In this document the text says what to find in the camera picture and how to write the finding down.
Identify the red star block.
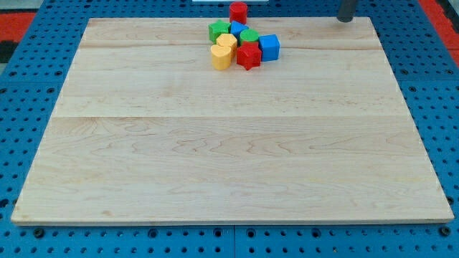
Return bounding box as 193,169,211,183
237,42,262,70

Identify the blue triangle block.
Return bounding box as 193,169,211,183
229,20,249,42

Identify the green star block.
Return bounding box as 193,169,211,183
208,19,231,44

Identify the yellow heart block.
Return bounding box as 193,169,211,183
210,44,232,70

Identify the wooden board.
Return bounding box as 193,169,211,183
11,17,453,226

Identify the yellow hexagon block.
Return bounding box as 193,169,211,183
216,34,238,58

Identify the blue cube block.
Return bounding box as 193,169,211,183
258,34,280,62

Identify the green cylinder block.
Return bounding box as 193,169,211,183
239,29,259,46

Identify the red cylinder block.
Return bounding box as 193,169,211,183
229,1,248,24

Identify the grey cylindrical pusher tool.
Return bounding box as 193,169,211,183
336,0,358,23

